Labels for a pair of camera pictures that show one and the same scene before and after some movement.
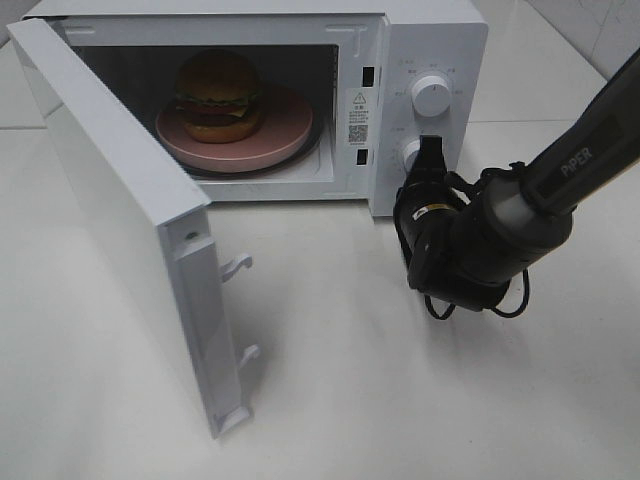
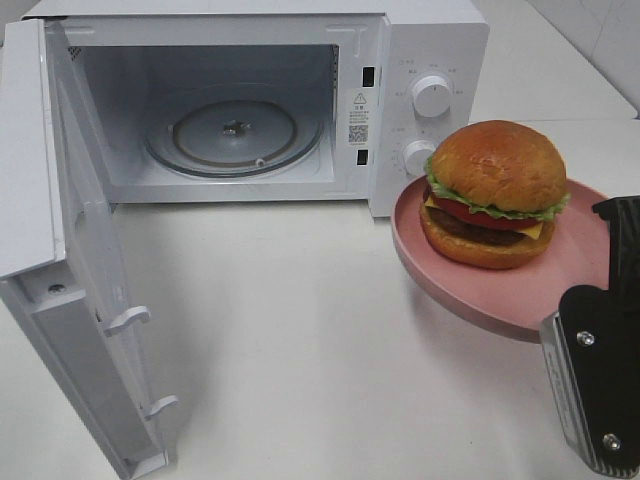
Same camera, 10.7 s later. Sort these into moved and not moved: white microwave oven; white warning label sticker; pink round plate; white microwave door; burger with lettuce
Moved: burger with lettuce; pink round plate; white microwave door
Not moved: white warning label sticker; white microwave oven
